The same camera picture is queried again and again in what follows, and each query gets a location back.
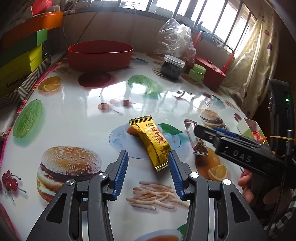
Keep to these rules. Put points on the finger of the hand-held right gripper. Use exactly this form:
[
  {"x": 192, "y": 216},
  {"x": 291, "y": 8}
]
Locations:
[
  {"x": 208, "y": 135},
  {"x": 225, "y": 132}
]

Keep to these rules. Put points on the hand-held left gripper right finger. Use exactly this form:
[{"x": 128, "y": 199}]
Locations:
[{"x": 177, "y": 178}]

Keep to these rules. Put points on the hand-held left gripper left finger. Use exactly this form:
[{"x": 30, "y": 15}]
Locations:
[{"x": 121, "y": 173}]

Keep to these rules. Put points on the red and black candy packet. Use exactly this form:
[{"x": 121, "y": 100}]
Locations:
[{"x": 200, "y": 148}]

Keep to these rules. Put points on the green cardboard box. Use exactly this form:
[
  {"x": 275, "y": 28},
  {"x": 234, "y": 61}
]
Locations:
[{"x": 242, "y": 129}]

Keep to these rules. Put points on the white and brown snack packet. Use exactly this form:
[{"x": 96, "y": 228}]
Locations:
[{"x": 188, "y": 129}]

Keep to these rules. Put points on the small yellow snack packet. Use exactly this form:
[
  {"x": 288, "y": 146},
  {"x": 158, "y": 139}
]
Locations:
[{"x": 152, "y": 141}]

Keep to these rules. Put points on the person's right hand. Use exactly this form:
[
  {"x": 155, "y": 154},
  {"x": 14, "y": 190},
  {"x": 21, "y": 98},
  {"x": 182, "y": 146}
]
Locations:
[{"x": 246, "y": 187}]

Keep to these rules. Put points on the green jar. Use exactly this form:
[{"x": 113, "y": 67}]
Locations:
[{"x": 197, "y": 73}]

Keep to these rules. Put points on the plaid clothing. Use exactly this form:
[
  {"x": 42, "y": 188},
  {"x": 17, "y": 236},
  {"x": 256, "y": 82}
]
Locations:
[{"x": 284, "y": 222}]

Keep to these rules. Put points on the dark jar with lid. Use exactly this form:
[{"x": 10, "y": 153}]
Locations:
[{"x": 173, "y": 68}]

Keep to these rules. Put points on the cream patterned curtain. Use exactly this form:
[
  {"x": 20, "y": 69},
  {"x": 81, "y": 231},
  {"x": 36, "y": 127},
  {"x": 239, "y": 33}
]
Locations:
[{"x": 252, "y": 58}]

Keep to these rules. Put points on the clear plastic bag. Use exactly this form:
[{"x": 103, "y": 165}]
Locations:
[{"x": 178, "y": 39}]

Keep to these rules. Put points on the red round bowl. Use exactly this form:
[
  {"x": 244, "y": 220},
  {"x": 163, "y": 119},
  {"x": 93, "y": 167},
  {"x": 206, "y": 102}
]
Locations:
[{"x": 99, "y": 55}]

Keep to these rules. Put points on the striped box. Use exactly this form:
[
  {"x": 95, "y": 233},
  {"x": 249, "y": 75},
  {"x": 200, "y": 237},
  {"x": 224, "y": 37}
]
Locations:
[{"x": 30, "y": 81}]

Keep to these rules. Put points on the yellow-green box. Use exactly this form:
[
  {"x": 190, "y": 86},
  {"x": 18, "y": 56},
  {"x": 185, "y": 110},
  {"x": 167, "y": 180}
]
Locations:
[{"x": 18, "y": 69}]

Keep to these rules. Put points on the dark green box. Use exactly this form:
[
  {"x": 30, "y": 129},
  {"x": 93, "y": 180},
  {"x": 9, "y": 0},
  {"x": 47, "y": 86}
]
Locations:
[{"x": 39, "y": 38}]

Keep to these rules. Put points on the orange box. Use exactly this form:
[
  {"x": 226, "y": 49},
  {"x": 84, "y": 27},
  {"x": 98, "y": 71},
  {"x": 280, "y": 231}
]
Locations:
[{"x": 41, "y": 22}]

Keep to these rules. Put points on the red snack bag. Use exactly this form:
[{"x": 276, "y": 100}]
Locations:
[{"x": 42, "y": 5}]

